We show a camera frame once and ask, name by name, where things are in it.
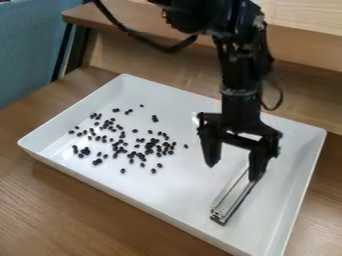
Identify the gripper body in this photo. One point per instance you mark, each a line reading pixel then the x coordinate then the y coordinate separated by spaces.
pixel 240 115

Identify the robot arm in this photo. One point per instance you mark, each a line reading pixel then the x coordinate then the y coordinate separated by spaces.
pixel 240 50

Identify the silver metal bar tool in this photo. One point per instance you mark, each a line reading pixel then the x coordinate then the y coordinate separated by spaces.
pixel 231 196

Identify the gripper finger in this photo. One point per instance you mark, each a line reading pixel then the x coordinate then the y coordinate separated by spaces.
pixel 259 163
pixel 210 146

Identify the white tray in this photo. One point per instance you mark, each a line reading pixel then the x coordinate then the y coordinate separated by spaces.
pixel 173 166

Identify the pile of black bits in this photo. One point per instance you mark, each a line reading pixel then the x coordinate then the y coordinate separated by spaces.
pixel 127 141

